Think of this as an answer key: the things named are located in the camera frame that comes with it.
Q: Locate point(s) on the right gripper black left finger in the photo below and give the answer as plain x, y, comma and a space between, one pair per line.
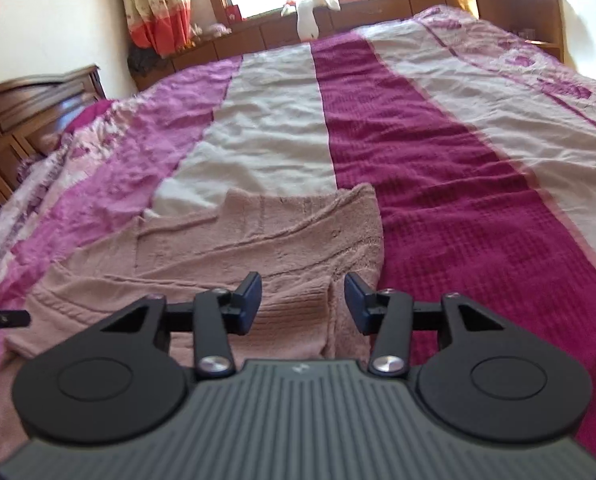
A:
128, 374

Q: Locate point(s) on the dark bag on cabinet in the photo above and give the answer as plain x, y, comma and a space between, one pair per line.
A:
146, 63

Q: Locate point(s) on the small red box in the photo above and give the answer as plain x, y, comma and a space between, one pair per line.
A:
233, 14

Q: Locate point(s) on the dark wooden headboard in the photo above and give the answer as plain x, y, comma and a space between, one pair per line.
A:
34, 112

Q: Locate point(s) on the purple floral folded quilt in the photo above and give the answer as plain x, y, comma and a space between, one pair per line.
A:
27, 199

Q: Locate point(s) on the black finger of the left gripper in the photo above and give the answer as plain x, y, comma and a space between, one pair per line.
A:
14, 319

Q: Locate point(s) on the white plush toy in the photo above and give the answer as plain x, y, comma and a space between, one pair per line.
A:
307, 27

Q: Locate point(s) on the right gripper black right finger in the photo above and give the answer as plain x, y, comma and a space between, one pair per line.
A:
473, 370

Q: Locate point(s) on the dusty pink knitted sweater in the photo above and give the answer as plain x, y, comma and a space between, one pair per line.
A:
301, 246

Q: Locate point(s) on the cream and red floral curtain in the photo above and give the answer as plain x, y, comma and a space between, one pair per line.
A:
163, 25

